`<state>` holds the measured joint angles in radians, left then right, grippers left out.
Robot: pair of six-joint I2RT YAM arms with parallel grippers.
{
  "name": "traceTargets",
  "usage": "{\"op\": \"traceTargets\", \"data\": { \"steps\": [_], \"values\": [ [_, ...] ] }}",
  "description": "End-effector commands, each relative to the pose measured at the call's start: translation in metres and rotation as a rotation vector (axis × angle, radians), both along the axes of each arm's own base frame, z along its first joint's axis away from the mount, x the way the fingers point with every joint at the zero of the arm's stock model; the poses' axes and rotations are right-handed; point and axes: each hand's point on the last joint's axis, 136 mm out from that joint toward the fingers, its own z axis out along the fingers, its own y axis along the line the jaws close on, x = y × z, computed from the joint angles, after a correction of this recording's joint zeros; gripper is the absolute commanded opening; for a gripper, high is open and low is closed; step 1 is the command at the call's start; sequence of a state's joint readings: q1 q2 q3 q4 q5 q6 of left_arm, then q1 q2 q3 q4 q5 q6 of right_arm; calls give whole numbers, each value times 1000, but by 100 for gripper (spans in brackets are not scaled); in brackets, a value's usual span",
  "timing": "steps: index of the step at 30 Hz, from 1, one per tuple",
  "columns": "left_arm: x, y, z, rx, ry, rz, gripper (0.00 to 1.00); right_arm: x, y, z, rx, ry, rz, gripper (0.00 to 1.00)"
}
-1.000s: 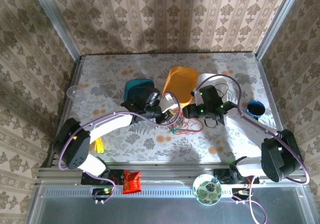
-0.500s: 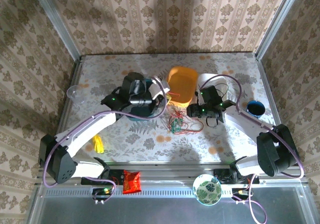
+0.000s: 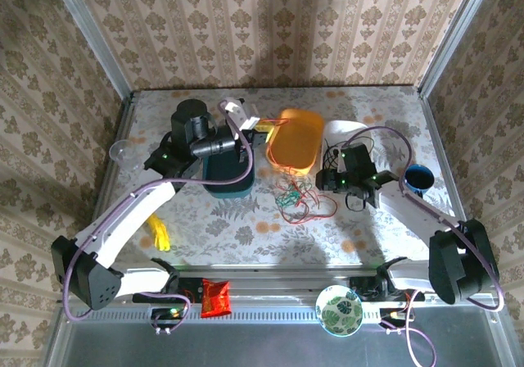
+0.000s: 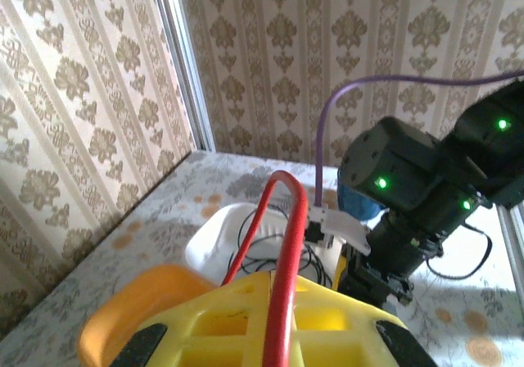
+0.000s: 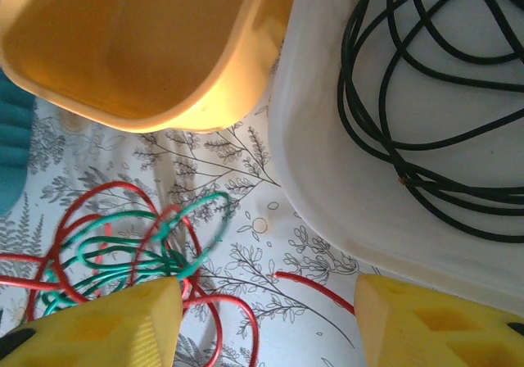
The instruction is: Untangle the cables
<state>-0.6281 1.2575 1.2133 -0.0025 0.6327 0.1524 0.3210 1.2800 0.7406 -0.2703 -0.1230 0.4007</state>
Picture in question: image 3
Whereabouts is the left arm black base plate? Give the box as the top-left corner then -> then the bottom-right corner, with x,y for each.
131,279 -> 204,305

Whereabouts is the green cable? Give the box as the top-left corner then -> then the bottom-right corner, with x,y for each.
274,180 -> 312,209

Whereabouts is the aluminium frame rail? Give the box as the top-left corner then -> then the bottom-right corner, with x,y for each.
56,265 -> 504,303

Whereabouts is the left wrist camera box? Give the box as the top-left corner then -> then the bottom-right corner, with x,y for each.
223,96 -> 262,131

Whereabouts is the yellow banana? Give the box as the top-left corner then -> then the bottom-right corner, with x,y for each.
147,213 -> 172,253

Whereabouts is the orange plastic bin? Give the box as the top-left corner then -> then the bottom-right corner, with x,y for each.
265,107 -> 324,176

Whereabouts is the aluminium frame post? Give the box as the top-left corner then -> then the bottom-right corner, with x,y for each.
47,0 -> 134,93
417,0 -> 499,97

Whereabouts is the white slotted cable duct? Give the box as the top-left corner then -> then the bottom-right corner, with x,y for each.
69,307 -> 382,324

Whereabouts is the white plastic bin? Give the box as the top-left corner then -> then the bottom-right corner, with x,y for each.
323,120 -> 376,171

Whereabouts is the red cable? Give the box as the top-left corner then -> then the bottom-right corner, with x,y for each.
260,116 -> 339,225

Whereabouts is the grey metal panel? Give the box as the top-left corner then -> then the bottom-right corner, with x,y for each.
44,297 -> 524,367

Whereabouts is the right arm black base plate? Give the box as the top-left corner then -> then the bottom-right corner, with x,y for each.
350,276 -> 425,302

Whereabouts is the clear plastic cup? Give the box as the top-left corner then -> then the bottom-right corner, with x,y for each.
108,139 -> 142,171

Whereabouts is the floral table cover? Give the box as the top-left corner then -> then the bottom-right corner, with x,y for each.
96,86 -> 472,268

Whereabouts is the red foil snack packet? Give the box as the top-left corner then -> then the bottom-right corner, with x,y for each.
200,279 -> 233,319

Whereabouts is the leaf print bowl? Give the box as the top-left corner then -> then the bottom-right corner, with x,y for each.
314,284 -> 364,338

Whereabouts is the teal plastic bin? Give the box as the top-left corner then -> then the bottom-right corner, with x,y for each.
202,153 -> 255,199

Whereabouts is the blue cup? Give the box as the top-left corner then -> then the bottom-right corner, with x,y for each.
404,164 -> 435,199

